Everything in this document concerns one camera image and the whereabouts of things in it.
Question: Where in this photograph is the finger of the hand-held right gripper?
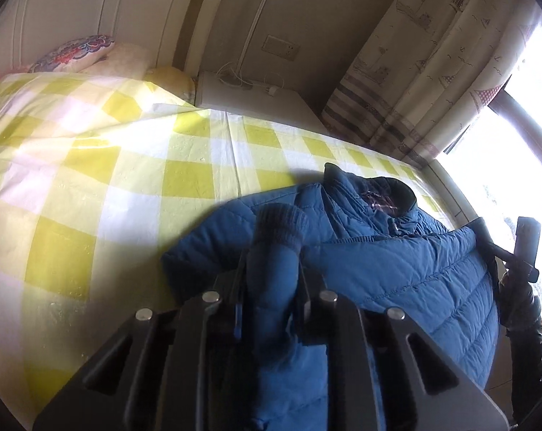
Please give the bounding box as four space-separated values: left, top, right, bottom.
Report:
472 217 518 274
515 216 542 283

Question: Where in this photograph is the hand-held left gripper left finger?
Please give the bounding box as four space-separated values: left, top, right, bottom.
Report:
33 251 254 431

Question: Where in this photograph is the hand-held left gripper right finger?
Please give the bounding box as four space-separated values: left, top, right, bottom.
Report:
293 260 509 431

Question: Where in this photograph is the blue quilted jacket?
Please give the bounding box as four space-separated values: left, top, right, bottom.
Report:
161 163 500 431

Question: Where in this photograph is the dark framed window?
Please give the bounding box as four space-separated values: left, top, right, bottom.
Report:
432 18 542 324

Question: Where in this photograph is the yellow white checked bed sheet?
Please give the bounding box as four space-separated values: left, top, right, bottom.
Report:
0 72 469 431

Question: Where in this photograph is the cream printed curtain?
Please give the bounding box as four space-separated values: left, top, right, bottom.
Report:
321 0 536 171

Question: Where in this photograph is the white nightstand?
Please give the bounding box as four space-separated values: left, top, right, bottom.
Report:
194 71 325 133

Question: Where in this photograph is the cream pillow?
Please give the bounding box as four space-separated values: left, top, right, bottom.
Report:
84 42 152 77

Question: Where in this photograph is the white slim pole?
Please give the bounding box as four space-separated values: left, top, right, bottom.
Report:
232 0 272 86

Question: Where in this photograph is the colourful patterned pillow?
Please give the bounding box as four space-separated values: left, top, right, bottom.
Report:
28 33 116 73

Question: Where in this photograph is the white wooden bed headboard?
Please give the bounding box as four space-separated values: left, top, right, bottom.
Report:
0 0 218 77

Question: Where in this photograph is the white cable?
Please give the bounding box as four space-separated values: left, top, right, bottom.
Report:
214 60 285 95

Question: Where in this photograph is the wall socket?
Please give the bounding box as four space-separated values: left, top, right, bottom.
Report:
262 35 299 60

